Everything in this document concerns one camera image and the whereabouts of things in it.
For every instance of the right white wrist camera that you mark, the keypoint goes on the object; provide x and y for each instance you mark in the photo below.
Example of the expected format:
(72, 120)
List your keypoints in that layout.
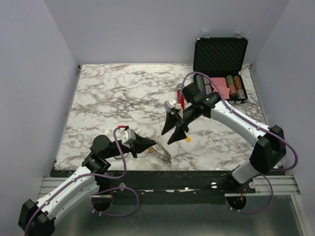
(172, 106)

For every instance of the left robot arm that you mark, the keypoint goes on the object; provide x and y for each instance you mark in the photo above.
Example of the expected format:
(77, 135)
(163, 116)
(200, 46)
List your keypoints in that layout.
(38, 218)

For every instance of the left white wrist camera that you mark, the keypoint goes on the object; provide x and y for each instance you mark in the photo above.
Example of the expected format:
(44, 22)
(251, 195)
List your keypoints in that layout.
(127, 137)

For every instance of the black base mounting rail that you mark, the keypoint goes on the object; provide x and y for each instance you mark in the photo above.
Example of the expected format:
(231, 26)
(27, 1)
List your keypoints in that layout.
(173, 187)

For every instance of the black poker chip case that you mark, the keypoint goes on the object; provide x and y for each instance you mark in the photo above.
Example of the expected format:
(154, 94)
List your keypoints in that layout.
(221, 57)

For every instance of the red glitter microphone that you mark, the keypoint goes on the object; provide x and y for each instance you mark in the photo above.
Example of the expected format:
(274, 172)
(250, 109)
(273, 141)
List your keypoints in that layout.
(179, 95)

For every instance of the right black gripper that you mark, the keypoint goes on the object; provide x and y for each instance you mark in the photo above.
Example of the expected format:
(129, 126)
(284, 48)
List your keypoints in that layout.
(179, 134)

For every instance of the pink playing cards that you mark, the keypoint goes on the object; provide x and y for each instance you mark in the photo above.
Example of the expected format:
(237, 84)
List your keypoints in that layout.
(222, 85)

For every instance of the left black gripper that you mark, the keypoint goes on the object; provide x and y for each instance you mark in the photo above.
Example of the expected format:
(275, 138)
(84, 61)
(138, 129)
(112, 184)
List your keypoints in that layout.
(141, 144)

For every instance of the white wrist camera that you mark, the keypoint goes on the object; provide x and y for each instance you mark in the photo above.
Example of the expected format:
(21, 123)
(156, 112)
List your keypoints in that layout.
(127, 137)
(172, 106)

